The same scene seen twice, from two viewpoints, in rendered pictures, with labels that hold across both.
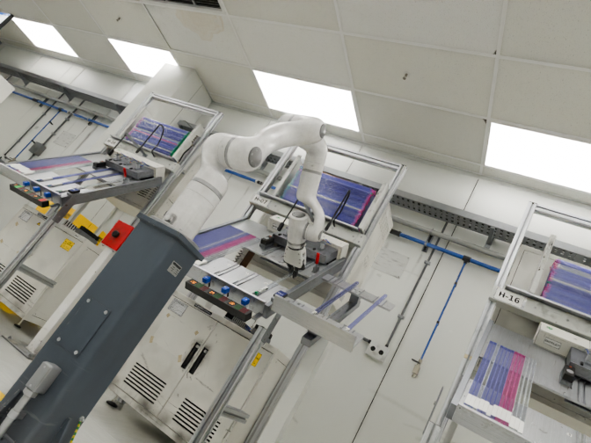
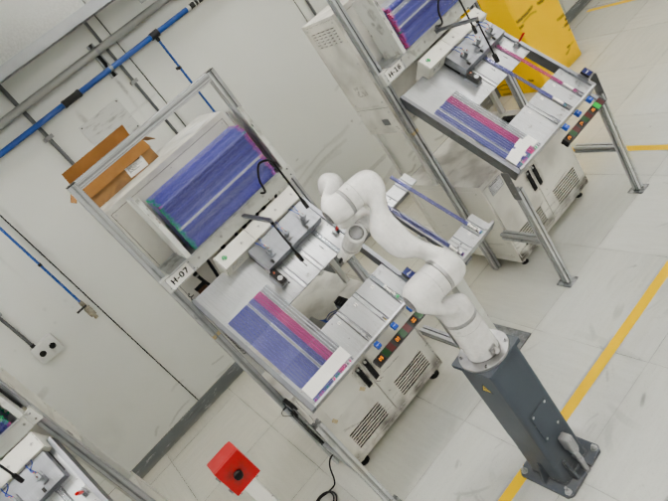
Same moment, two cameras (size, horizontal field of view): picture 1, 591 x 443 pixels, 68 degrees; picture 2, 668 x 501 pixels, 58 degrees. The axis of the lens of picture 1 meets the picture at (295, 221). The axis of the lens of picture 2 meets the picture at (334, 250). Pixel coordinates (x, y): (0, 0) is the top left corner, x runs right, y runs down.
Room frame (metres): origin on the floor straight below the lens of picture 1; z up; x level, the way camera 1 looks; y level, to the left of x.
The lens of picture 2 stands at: (0.51, 1.68, 2.16)
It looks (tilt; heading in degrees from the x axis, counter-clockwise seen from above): 26 degrees down; 311
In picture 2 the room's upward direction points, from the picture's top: 38 degrees counter-clockwise
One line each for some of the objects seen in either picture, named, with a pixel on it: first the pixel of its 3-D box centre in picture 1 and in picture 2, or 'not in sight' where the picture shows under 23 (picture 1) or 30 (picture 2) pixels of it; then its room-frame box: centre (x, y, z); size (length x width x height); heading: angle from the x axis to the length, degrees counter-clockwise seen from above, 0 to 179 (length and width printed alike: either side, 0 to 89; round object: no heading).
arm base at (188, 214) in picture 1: (189, 213); (472, 334); (1.44, 0.31, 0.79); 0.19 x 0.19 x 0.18
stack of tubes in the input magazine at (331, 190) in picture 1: (327, 199); (213, 186); (2.39, -0.09, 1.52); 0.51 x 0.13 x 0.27; 61
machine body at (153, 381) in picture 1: (213, 386); (341, 364); (2.53, -0.10, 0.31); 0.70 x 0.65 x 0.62; 61
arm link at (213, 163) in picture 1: (218, 163); (436, 298); (1.46, 0.34, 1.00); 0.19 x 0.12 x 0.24; 53
